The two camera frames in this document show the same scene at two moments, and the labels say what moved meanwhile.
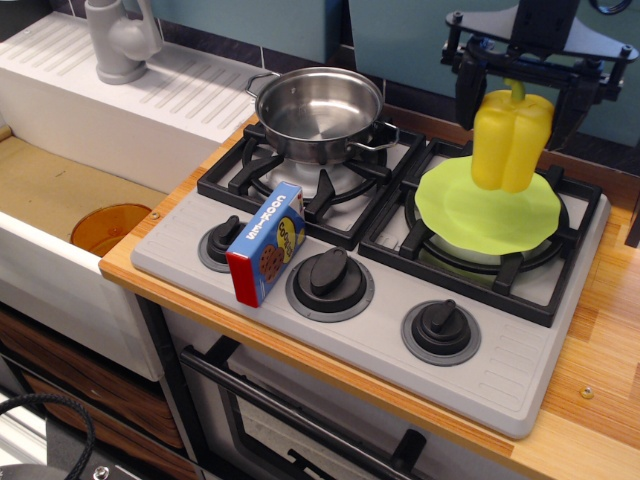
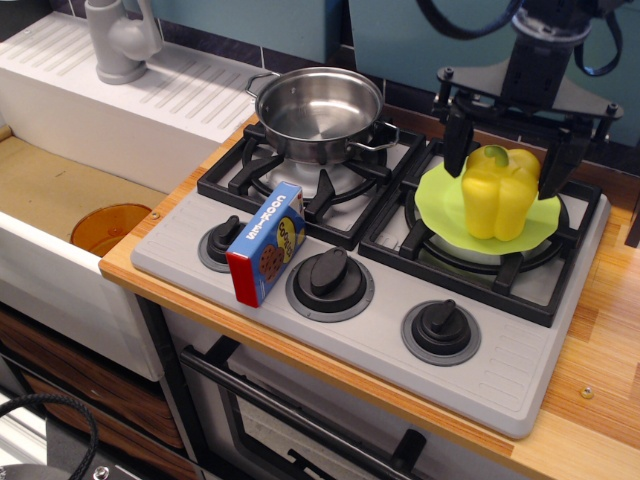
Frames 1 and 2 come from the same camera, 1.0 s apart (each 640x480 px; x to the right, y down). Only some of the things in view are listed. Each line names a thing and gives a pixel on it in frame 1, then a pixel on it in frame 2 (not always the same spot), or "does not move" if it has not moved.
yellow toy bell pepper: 511,131 to 499,190
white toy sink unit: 83,161 does not move
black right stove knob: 441,333 does not move
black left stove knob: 216,242 does not move
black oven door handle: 401,461 does not move
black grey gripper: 543,37 to 532,80
